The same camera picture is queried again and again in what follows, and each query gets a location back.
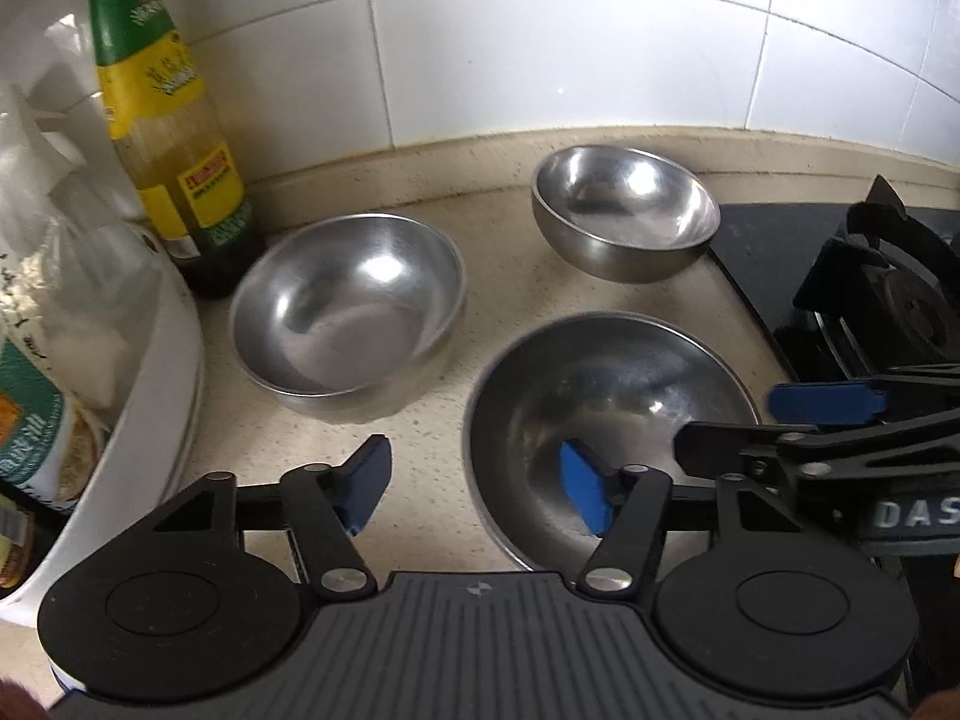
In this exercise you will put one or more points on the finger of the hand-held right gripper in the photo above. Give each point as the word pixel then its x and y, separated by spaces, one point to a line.
pixel 720 442
pixel 817 401

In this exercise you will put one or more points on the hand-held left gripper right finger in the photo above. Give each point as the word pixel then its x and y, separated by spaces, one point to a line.
pixel 585 487

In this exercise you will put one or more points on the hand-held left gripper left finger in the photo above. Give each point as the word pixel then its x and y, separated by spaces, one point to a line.
pixel 367 480

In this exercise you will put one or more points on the stainless steel bowl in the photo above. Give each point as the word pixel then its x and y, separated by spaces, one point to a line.
pixel 345 315
pixel 622 202
pixel 600 390

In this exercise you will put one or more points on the black gas stove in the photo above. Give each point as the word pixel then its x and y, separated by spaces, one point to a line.
pixel 757 255

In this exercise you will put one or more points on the white round turntable tray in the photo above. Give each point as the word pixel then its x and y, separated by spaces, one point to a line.
pixel 165 390

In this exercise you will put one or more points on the small green label jar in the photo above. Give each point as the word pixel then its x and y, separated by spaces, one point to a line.
pixel 30 420

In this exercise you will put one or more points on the yellow green label oil bottle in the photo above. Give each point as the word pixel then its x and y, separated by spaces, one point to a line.
pixel 172 165

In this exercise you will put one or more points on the clear plastic bag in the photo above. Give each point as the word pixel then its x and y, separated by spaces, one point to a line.
pixel 75 240

